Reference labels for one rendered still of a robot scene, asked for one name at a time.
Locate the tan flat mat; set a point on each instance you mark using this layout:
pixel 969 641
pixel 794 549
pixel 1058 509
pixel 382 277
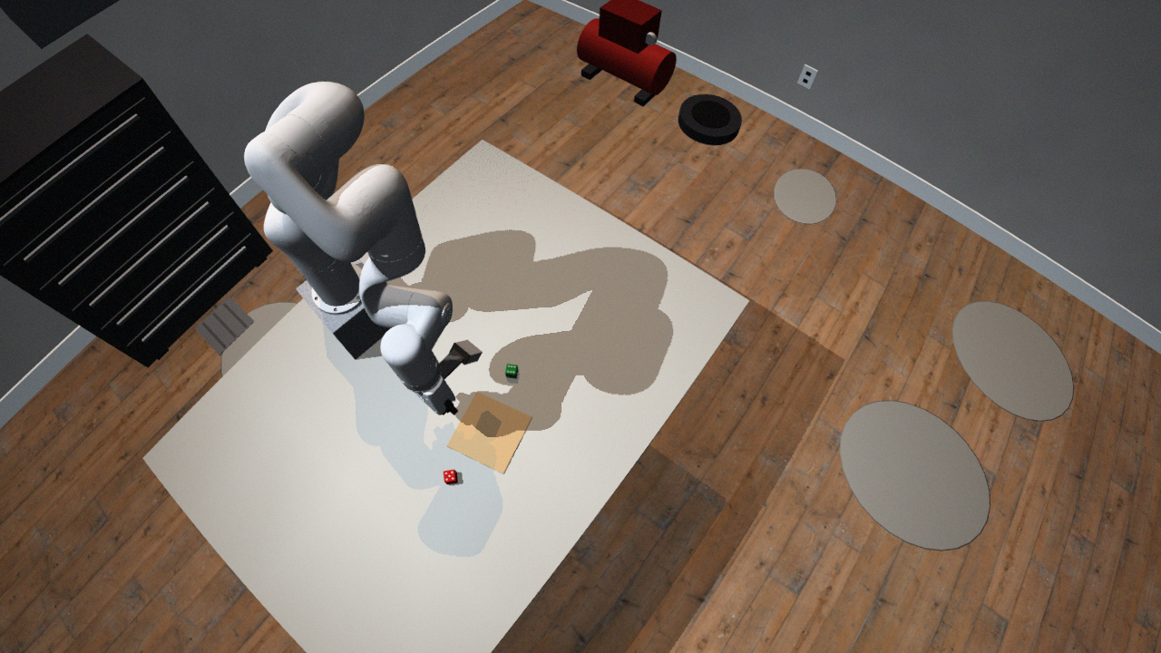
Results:
pixel 489 432

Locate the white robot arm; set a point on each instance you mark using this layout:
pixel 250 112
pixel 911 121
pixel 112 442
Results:
pixel 325 121

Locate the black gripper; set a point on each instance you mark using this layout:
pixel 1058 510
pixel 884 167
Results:
pixel 436 397

